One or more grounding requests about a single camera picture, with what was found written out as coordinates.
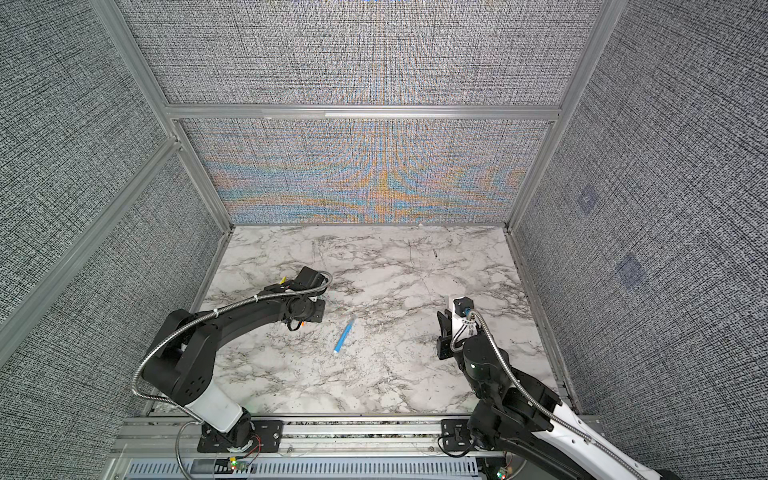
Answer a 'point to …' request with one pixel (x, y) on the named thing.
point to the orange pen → (303, 323)
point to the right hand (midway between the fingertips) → (442, 310)
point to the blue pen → (344, 336)
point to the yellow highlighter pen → (283, 280)
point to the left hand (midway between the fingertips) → (316, 306)
